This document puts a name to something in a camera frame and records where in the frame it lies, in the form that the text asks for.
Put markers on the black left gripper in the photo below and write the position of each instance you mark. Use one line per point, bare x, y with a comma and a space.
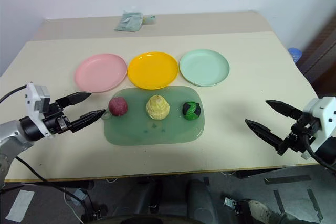
56, 121

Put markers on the blue bottle cap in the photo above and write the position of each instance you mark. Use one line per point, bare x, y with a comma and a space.
295, 54

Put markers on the translucent green mat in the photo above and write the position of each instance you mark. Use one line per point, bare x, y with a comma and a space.
155, 132

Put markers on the dark brown cabinet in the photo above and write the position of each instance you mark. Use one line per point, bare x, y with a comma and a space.
320, 51

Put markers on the pink plate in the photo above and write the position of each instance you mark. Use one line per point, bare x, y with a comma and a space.
101, 73

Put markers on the metal clamp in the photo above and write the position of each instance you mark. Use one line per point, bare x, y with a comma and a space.
96, 214
232, 204

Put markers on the grey-green plastic bag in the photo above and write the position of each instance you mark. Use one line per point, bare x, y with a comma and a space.
128, 22

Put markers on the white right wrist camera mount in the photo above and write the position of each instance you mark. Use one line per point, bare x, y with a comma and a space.
323, 113

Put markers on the green black toy ball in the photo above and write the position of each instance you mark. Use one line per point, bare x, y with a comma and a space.
191, 110

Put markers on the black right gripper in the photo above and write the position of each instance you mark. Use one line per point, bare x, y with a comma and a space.
302, 133

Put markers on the grey floor tape strip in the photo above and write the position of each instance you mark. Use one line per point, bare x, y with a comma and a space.
278, 201
315, 204

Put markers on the white paper sheet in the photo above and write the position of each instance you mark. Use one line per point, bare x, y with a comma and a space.
19, 205

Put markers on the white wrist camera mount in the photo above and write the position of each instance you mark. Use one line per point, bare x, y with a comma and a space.
323, 113
35, 98

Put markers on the person's trouser leg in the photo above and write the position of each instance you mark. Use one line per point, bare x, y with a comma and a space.
286, 218

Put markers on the white sneaker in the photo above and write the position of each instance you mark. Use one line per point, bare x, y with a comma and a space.
260, 211

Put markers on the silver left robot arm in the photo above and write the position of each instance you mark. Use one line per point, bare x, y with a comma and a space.
10, 129

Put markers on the yellow plate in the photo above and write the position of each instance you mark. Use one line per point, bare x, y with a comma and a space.
153, 70

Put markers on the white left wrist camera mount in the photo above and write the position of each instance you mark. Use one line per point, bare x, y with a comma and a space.
35, 98

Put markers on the red round fruit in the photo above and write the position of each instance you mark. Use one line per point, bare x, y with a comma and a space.
118, 106

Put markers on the small clear packet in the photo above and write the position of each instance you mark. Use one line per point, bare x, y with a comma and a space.
149, 19

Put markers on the yellow pear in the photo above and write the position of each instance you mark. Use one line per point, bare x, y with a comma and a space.
157, 108

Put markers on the mint green plate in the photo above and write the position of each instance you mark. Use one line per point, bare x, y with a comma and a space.
204, 67

